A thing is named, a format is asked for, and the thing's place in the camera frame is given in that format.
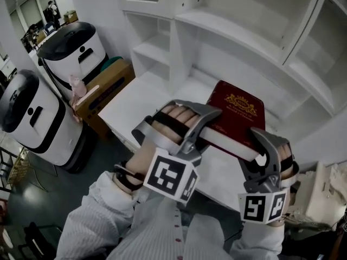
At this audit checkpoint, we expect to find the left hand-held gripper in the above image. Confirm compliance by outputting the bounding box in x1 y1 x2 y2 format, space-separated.
131 100 223 202

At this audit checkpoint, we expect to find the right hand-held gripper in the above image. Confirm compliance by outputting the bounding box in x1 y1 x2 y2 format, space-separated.
237 128 300 224

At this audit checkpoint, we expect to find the dark red hardcover book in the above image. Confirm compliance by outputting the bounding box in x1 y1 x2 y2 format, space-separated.
202 80 266 162

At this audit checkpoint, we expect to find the person's left forearm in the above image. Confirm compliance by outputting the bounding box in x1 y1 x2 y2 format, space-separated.
55 145 158 260

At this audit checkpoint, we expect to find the person's right forearm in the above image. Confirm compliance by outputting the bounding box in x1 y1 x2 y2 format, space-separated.
229 215 287 260

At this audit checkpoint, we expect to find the white desk with shelf hutch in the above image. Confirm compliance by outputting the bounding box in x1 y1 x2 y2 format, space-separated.
97 0 347 213

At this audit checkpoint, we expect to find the person's right hand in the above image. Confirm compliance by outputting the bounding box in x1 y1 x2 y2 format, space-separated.
280 142 296 184

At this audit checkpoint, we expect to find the person's left hand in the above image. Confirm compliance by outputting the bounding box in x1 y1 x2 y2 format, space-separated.
150 104 198 144

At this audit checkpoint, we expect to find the white ornate dressing table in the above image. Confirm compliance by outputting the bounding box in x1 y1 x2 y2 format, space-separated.
284 161 347 231

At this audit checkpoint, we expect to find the brown cardboard box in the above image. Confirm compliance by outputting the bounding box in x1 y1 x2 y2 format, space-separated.
74 60 136 142

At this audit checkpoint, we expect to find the person's white striped shirt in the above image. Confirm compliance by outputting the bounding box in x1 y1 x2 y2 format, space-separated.
55 169 285 260

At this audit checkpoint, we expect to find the dark green round object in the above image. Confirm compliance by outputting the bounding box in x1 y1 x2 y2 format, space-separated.
100 56 123 73

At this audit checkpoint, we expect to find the pink flat stick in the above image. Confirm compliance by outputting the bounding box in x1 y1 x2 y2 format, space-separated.
74 84 101 108

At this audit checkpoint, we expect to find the pink fabric bundle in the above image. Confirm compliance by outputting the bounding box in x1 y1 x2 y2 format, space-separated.
69 74 87 102

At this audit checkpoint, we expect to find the white black service robot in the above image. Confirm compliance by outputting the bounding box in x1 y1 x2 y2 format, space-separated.
36 22 109 97
0 69 95 173

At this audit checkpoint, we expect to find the small cardboard box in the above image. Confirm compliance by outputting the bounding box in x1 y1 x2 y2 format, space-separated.
63 9 77 24

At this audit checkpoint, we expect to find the black chair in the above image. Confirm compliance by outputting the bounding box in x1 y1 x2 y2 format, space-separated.
23 222 65 260

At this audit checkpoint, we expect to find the black wrist strap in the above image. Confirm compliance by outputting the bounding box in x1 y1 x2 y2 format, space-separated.
113 161 146 192

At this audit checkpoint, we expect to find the gold wire rack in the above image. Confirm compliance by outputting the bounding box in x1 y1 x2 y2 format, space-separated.
7 147 31 185

